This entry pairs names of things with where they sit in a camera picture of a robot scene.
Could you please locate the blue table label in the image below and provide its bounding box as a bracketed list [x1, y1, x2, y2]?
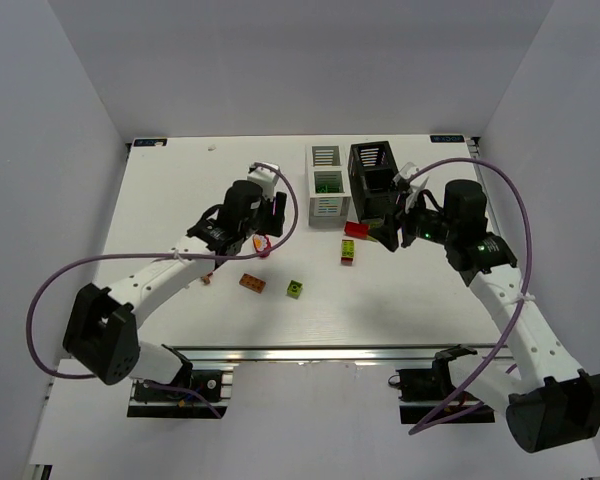
[132, 138, 168, 148]
[429, 134, 465, 143]

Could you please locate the red lego brick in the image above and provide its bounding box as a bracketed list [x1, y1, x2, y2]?
[344, 221, 370, 240]

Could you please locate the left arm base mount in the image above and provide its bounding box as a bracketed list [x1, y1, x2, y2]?
[127, 364, 233, 420]

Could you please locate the left blue table label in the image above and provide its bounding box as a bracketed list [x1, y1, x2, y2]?
[132, 138, 168, 148]

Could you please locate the aluminium table rail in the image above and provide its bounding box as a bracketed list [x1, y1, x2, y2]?
[72, 343, 551, 365]

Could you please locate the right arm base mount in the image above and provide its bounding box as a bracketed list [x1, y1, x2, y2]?
[387, 368, 495, 425]

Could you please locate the right blue table label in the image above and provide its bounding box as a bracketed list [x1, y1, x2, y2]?
[429, 134, 465, 143]

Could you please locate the white slotted container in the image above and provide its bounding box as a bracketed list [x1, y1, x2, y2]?
[305, 145, 352, 229]

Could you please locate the red flower lego piece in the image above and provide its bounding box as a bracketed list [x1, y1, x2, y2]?
[252, 234, 272, 258]

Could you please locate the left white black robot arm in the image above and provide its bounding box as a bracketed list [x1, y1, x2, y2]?
[63, 180, 287, 388]

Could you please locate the orange flat lego brick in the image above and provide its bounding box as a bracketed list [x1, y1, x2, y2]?
[239, 273, 266, 294]

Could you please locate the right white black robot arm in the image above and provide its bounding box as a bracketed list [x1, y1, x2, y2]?
[369, 179, 600, 453]

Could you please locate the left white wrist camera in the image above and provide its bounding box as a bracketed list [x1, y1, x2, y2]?
[247, 162, 280, 201]

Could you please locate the black slotted container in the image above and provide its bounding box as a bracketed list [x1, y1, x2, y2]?
[348, 141, 398, 223]

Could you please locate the lime green small lego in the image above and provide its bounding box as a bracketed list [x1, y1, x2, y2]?
[286, 280, 303, 299]

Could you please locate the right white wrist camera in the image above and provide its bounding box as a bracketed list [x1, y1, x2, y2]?
[392, 162, 429, 211]

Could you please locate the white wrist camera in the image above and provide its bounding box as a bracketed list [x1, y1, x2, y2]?
[392, 162, 429, 211]
[247, 162, 280, 201]

